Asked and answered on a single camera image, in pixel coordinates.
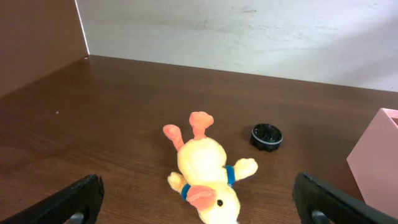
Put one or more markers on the pink open cardboard box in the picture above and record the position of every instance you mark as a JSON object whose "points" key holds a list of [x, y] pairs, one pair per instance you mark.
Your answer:
{"points": [[373, 162]]}

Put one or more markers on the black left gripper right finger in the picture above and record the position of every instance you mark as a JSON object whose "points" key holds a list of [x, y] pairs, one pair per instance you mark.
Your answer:
{"points": [[319, 202]]}

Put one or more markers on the yellow plush duck toy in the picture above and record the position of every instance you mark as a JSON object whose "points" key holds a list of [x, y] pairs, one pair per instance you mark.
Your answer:
{"points": [[205, 181]]}

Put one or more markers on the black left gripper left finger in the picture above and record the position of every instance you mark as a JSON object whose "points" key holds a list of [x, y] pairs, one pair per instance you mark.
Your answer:
{"points": [[79, 202]]}

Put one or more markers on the small black round cap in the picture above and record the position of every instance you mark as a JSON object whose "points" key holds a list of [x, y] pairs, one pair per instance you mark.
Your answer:
{"points": [[266, 137]]}

